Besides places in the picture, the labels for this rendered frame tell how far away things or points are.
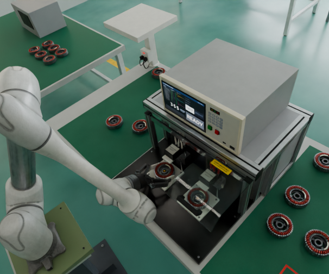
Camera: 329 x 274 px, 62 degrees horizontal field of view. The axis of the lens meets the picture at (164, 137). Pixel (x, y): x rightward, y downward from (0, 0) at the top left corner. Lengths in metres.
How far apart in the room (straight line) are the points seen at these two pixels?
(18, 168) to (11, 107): 0.43
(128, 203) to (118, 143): 0.71
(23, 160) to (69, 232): 0.46
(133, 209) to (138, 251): 1.09
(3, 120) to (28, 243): 0.61
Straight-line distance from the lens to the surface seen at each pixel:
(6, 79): 1.02
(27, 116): 0.91
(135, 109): 1.95
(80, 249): 1.43
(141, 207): 1.13
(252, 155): 1.17
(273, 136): 1.25
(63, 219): 1.54
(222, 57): 1.32
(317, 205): 1.55
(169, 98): 1.27
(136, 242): 2.22
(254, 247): 1.38
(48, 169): 2.87
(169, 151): 1.43
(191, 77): 1.20
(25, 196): 1.38
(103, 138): 1.82
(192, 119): 1.22
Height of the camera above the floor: 2.03
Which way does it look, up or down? 48 degrees down
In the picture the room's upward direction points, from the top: 10 degrees counter-clockwise
